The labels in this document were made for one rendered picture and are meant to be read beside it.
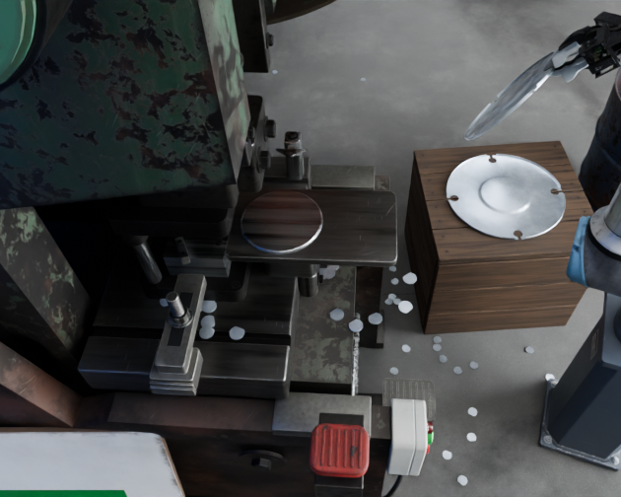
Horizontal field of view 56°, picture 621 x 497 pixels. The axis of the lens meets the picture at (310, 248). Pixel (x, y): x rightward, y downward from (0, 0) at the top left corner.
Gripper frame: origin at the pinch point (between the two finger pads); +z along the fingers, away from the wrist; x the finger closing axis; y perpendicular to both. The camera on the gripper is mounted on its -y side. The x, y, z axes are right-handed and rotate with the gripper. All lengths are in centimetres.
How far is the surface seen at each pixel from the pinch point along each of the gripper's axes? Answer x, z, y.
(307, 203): -33, 14, 66
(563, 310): 54, 25, 23
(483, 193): 15.3, 25.8, 13.8
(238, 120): -54, -9, 85
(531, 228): 24.8, 17.2, 21.2
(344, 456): -19, 4, 101
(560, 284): 42, 19, 25
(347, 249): -27, 8, 73
